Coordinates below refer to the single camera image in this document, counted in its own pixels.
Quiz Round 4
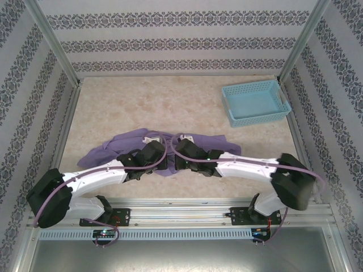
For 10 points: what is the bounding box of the purple t-shirt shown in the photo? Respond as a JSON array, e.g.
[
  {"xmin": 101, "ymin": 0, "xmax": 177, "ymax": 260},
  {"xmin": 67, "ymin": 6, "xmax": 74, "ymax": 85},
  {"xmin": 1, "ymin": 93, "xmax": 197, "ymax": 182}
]
[{"xmin": 78, "ymin": 128, "xmax": 242, "ymax": 178}]

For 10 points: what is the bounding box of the teal perforated plastic basket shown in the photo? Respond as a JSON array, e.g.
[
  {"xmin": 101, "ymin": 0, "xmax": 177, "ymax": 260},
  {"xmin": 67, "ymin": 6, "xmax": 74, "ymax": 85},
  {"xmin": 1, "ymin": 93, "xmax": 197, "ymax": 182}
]
[{"xmin": 221, "ymin": 79, "xmax": 292, "ymax": 128}]

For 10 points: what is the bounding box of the small circuit board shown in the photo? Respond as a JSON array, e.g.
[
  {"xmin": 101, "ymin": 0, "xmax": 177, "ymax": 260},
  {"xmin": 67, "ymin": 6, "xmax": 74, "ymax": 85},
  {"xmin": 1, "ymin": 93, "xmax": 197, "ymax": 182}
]
[
  {"xmin": 92, "ymin": 229, "xmax": 117, "ymax": 239},
  {"xmin": 252, "ymin": 227, "xmax": 272, "ymax": 237}
]

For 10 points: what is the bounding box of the grey metal sheet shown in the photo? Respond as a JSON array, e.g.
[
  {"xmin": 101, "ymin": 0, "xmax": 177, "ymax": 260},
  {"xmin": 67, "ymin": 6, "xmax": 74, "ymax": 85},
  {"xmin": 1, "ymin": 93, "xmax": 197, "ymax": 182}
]
[{"xmin": 12, "ymin": 225, "xmax": 351, "ymax": 272}]

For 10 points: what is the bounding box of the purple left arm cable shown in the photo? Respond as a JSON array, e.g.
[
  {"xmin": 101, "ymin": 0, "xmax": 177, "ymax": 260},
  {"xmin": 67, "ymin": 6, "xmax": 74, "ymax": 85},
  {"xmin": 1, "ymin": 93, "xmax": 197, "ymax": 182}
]
[{"xmin": 33, "ymin": 137, "xmax": 168, "ymax": 247}]

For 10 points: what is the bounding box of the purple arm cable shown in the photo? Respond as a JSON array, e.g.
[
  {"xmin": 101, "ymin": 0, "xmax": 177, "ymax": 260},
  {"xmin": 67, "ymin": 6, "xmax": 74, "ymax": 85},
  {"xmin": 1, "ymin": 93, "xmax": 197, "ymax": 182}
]
[
  {"xmin": 33, "ymin": 137, "xmax": 168, "ymax": 247},
  {"xmin": 171, "ymin": 133, "xmax": 326, "ymax": 246}
]

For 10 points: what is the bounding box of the aluminium mounting rail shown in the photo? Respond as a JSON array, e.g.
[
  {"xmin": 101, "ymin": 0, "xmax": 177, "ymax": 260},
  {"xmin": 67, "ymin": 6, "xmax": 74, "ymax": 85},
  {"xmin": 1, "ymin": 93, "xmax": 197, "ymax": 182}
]
[{"xmin": 27, "ymin": 198, "xmax": 332, "ymax": 227}]

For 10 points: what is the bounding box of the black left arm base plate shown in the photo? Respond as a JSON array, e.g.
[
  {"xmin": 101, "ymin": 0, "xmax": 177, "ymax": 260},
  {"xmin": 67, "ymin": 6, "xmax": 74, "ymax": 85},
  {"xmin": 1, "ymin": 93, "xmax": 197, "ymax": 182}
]
[{"xmin": 79, "ymin": 208, "xmax": 131, "ymax": 227}]

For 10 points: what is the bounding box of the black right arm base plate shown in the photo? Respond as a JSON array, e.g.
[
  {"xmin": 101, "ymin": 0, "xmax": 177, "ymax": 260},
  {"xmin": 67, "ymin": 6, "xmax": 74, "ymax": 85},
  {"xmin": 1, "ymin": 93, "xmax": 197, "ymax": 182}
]
[{"xmin": 230, "ymin": 206, "xmax": 282, "ymax": 227}]

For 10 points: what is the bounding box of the grey slotted cable duct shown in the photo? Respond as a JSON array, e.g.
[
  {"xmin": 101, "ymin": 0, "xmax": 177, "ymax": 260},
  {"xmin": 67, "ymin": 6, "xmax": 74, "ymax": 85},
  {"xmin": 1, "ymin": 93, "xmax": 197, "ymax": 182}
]
[{"xmin": 38, "ymin": 228, "xmax": 253, "ymax": 240}]

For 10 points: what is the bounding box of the aluminium side rail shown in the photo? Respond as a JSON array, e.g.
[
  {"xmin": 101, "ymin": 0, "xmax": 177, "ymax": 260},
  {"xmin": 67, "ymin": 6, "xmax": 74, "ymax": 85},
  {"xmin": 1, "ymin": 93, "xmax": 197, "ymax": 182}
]
[
  {"xmin": 42, "ymin": 82, "xmax": 83, "ymax": 199},
  {"xmin": 279, "ymin": 79, "xmax": 323, "ymax": 203}
]

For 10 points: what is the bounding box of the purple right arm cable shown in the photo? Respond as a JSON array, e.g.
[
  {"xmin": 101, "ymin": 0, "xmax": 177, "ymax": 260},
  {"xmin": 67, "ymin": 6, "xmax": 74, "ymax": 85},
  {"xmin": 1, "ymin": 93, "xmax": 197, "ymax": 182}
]
[{"xmin": 171, "ymin": 133, "xmax": 326, "ymax": 246}]

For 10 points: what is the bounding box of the aluminium frame post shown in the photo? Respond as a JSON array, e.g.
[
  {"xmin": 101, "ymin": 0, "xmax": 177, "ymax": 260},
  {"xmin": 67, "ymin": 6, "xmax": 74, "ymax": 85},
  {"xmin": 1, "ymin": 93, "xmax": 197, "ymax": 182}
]
[
  {"xmin": 277, "ymin": 0, "xmax": 331, "ymax": 83},
  {"xmin": 25, "ymin": 0, "xmax": 83, "ymax": 87}
]

